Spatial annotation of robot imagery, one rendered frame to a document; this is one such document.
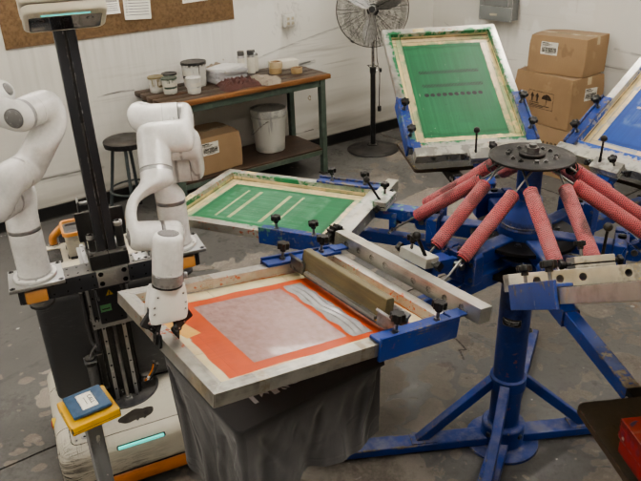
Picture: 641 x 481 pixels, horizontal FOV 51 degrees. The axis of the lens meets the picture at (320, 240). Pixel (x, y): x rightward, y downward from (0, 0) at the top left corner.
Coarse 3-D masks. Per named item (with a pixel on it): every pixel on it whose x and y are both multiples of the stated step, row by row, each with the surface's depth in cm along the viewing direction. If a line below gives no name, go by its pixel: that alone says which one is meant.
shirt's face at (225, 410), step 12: (372, 360) 193; (336, 372) 188; (348, 372) 188; (300, 384) 184; (312, 384) 184; (324, 384) 184; (276, 396) 180; (288, 396) 180; (300, 396) 179; (228, 408) 176; (240, 408) 176; (252, 408) 176; (264, 408) 175; (276, 408) 175; (228, 420) 172; (240, 420) 172; (252, 420) 172
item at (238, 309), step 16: (256, 288) 210; (272, 288) 211; (320, 288) 214; (192, 304) 196; (208, 304) 197; (224, 304) 198; (240, 304) 199; (256, 304) 199; (272, 304) 200; (288, 304) 201; (304, 304) 203; (192, 320) 187; (208, 320) 188; (224, 320) 189; (240, 320) 190; (256, 320) 191; (272, 320) 191
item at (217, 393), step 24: (288, 264) 222; (360, 264) 227; (144, 288) 195; (192, 288) 202; (384, 288) 213; (432, 312) 198; (168, 336) 171; (192, 360) 161; (312, 360) 166; (336, 360) 169; (360, 360) 175; (192, 384) 158; (216, 384) 153; (240, 384) 154; (264, 384) 157; (288, 384) 162
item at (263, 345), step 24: (312, 312) 198; (216, 336) 180; (240, 336) 181; (264, 336) 182; (288, 336) 184; (312, 336) 185; (336, 336) 186; (360, 336) 187; (216, 360) 169; (240, 360) 170; (264, 360) 171; (288, 360) 172
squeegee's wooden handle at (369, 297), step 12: (312, 252) 214; (312, 264) 214; (324, 264) 208; (336, 264) 207; (324, 276) 209; (336, 276) 204; (348, 276) 200; (336, 288) 205; (348, 288) 200; (360, 288) 196; (372, 288) 193; (360, 300) 196; (372, 300) 192; (384, 300) 188; (372, 312) 193
